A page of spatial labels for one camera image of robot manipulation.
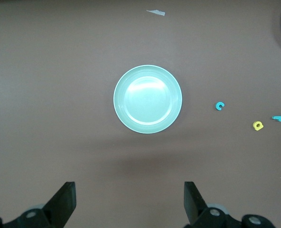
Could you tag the brown table cover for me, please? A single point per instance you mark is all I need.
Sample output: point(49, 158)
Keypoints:
point(59, 95)

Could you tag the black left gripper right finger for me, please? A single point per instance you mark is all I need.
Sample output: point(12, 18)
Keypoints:
point(195, 209)

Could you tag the grey tape scrap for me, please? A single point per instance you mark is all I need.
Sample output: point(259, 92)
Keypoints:
point(156, 12)

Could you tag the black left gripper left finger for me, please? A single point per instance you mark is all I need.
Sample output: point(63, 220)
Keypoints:
point(59, 209)

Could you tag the teal letter r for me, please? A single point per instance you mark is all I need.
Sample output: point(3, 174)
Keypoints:
point(277, 117)

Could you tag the teal letter c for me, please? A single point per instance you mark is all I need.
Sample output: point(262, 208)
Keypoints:
point(218, 105)

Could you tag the yellow letter a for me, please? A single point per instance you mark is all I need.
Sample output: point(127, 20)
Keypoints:
point(258, 126)

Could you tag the green plate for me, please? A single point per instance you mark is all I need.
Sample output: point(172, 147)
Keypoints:
point(147, 99)

